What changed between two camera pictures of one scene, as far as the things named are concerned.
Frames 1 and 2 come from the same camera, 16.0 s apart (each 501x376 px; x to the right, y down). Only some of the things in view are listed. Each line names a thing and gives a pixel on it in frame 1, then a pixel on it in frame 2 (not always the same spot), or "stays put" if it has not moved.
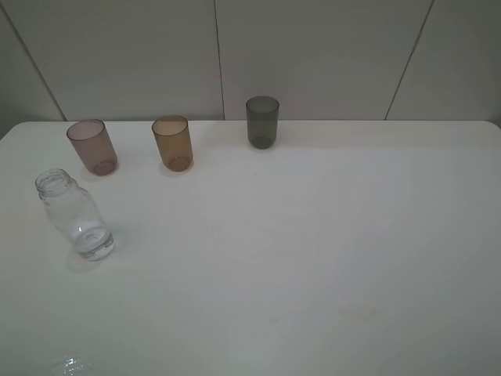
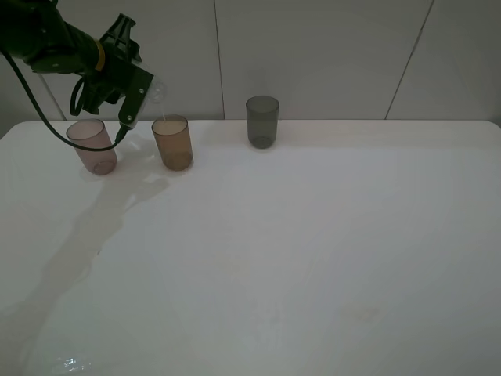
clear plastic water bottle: x=77 y=214 → x=156 y=90
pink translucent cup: x=92 y=141 stays put
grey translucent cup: x=262 y=121 stays put
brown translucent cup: x=173 y=137 stays put
